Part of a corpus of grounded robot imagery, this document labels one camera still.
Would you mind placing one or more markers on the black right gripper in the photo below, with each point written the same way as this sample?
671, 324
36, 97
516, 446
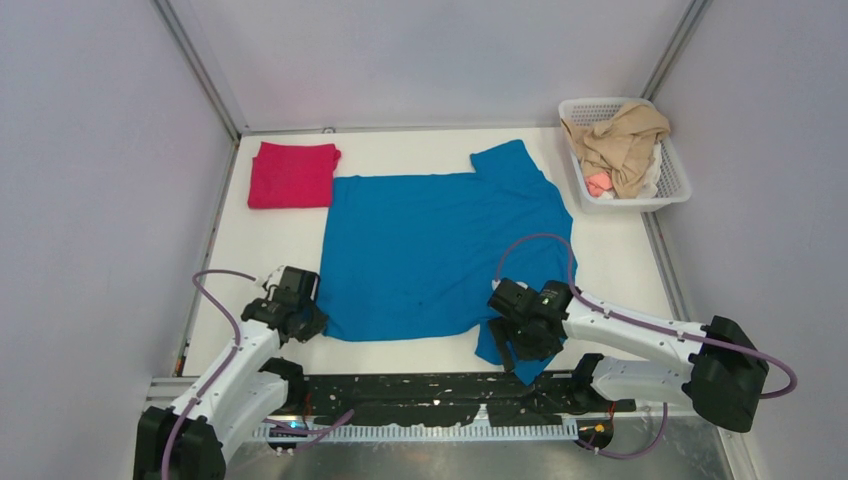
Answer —
549, 346

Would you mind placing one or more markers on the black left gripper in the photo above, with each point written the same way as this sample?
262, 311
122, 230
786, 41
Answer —
317, 324

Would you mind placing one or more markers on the blue t shirt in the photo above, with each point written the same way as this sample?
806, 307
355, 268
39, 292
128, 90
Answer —
414, 256

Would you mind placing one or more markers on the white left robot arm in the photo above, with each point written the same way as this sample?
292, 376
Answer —
197, 434

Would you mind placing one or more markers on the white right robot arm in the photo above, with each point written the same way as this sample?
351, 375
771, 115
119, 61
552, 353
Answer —
713, 369

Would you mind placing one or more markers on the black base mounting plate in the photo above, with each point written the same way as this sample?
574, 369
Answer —
446, 399

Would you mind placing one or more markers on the folded red t shirt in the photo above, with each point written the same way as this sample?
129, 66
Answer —
293, 176

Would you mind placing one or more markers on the pink garment in basket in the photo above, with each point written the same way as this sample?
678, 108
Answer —
600, 186

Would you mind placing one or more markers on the white garment in basket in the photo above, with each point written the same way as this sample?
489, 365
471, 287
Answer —
652, 175

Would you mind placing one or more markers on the beige t shirt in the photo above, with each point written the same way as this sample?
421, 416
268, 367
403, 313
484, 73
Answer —
621, 145

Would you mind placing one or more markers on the white plastic laundry basket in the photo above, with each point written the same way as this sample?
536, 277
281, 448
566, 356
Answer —
674, 187

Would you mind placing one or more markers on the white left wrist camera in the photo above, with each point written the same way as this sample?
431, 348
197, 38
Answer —
263, 281

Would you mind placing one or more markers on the white slotted cable duct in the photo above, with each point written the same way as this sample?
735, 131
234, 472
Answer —
474, 432

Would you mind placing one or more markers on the aluminium frame rail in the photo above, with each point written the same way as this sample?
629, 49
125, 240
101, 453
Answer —
173, 23

